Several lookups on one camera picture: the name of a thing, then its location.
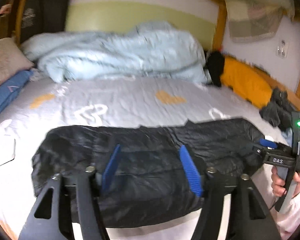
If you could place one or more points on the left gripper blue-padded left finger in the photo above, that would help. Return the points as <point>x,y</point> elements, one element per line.
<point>50,216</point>

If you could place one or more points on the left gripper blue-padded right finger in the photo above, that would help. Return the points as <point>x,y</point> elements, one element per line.
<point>232,208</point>

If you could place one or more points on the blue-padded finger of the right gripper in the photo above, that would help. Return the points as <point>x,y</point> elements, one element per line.
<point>267,143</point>

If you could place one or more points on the black puffer jacket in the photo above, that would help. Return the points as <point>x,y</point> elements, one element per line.
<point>149,186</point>

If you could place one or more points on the dark grey clothes pile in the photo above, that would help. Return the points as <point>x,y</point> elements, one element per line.
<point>278,111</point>

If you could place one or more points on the orange yellow cushion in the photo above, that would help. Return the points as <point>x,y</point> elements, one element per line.
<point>245,82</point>

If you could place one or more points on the white desk lamp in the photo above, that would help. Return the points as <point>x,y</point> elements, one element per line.
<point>7,149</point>

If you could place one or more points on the black cloth by cushion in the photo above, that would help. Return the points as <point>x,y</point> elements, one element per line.
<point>215,66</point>

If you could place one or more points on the blue pillow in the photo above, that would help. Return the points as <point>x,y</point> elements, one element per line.
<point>11,88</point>

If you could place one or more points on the plaid hanging curtain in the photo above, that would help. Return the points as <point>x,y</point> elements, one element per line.
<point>254,20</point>

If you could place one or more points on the grey patterned bed sheet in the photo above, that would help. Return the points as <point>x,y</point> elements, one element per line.
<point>129,102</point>

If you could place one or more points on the light blue duvet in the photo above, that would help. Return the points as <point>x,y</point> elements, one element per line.
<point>151,49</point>

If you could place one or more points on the beige pillow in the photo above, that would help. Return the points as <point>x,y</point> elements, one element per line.
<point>12,60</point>

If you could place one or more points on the black garment bag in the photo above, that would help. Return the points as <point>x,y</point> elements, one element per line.
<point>43,16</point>

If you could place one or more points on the wooden bed frame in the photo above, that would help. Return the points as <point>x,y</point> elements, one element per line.
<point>222,22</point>

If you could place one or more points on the white wall socket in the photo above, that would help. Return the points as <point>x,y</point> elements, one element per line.
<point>282,49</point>

